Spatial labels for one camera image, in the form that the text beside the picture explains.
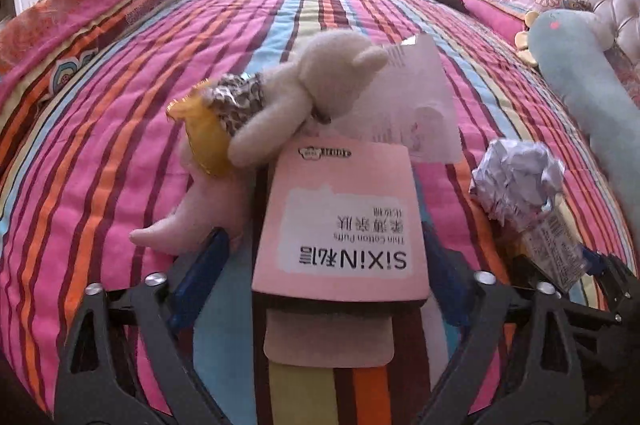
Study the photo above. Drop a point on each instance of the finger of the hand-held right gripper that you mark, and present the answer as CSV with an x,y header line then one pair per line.
x,y
617,285
590,312

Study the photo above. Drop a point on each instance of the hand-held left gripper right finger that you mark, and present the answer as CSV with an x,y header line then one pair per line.
x,y
450,285

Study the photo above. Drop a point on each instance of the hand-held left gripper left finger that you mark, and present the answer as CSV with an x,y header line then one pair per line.
x,y
200,265

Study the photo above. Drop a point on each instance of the pink plush toy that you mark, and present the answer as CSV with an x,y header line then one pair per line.
x,y
200,205

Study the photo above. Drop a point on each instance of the clear printed plastic wrapper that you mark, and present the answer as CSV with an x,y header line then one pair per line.
x,y
550,250

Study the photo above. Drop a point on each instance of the white paper ball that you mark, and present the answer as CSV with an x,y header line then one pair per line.
x,y
515,177

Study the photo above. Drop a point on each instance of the pink cardboard box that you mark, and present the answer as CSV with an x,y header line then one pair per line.
x,y
340,215

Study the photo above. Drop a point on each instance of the white plastic bag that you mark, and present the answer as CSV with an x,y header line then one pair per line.
x,y
420,95

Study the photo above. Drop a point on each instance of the cream bunny plush toy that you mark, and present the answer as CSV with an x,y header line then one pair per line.
x,y
300,90

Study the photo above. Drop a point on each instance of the striped bedspread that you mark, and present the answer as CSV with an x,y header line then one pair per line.
x,y
125,180

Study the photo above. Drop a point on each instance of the light blue long plush pillow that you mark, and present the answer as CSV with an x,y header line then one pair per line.
x,y
580,80

